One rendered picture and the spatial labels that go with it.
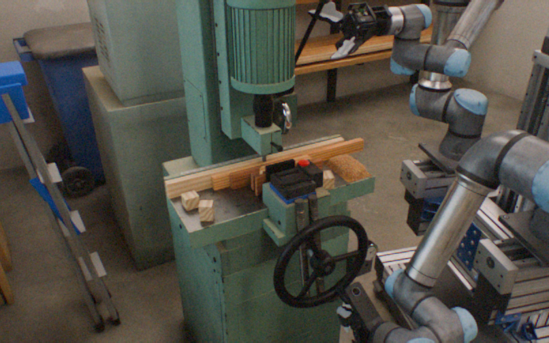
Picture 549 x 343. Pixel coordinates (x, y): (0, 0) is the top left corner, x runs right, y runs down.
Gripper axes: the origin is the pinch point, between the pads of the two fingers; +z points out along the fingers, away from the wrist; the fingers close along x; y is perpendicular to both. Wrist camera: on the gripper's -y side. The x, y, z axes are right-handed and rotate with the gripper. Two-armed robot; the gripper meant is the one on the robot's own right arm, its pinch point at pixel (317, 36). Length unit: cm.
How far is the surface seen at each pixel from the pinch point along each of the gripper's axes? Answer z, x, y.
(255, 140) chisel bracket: 15.8, 13.1, -26.9
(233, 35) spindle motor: 20.9, -5.8, -2.5
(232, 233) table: 30, 36, -32
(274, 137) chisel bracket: 11.3, 14.9, -24.0
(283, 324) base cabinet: 14, 63, -67
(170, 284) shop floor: 34, 24, -149
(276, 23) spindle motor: 12.4, -2.6, 4.2
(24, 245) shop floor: 95, -28, -190
